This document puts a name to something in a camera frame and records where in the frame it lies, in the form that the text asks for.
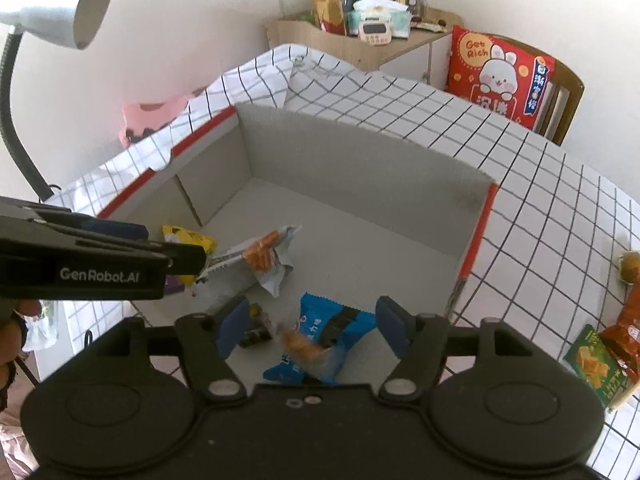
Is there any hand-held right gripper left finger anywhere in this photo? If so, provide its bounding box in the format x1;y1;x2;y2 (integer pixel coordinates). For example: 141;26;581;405
97;295;251;405

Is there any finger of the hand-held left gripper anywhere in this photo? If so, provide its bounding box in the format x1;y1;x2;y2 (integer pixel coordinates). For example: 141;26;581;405
70;237;208;281
0;198;151;241

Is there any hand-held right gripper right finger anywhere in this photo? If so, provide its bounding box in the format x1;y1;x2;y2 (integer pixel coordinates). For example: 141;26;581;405
375;295;527;405

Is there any small dark snack packet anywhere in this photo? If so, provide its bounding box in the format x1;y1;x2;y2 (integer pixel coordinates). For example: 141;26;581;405
239;302;276;350

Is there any yellow snack packet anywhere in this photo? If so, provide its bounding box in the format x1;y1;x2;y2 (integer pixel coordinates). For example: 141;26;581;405
161;225;218;295

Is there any blue snack packet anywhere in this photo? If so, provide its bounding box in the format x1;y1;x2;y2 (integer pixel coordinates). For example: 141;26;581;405
262;292;377;386

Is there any white snack packet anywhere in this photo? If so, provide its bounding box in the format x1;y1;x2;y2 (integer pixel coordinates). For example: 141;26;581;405
192;225;303;311

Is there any red cardboard box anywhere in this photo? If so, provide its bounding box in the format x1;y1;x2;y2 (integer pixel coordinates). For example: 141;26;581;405
95;102;501;391

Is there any green snack packet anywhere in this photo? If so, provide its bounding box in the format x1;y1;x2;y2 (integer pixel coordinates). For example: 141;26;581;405
562;324;632;411

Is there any brown snack packet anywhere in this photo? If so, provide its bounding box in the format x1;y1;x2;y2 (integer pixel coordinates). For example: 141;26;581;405
597;280;640;376

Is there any round orange snack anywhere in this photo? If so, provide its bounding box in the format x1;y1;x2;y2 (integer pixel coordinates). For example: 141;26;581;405
614;250;640;286

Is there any person's left hand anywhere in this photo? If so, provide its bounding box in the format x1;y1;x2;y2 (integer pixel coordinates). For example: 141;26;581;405
0;300;43;411

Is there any white plastic bag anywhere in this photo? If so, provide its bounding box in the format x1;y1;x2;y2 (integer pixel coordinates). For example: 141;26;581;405
22;300;61;353

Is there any pink spotted cloth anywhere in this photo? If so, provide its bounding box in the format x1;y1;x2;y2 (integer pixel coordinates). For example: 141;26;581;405
120;87;208;150

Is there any white checked tablecloth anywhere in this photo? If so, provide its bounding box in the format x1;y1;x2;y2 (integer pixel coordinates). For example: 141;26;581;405
40;42;640;480

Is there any silver desk lamp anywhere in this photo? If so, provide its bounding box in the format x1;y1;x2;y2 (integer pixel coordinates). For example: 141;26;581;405
0;0;123;201

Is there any red rabbit cushion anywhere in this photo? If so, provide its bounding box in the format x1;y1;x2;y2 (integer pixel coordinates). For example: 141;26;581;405
445;25;557;128

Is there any wooden side cabinet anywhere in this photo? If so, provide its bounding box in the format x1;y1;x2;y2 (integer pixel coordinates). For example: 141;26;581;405
265;7;458;86

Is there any orange drink bottle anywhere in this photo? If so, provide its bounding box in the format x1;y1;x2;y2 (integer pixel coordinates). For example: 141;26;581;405
311;0;348;36

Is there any wooden chair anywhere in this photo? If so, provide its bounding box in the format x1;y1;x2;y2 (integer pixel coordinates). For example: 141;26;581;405
492;35;586;147

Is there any white kitchen timer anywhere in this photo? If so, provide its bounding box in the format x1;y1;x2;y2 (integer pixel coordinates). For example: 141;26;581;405
357;19;391;47

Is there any teal tissue box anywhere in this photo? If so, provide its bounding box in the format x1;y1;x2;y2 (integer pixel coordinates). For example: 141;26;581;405
347;0;413;38

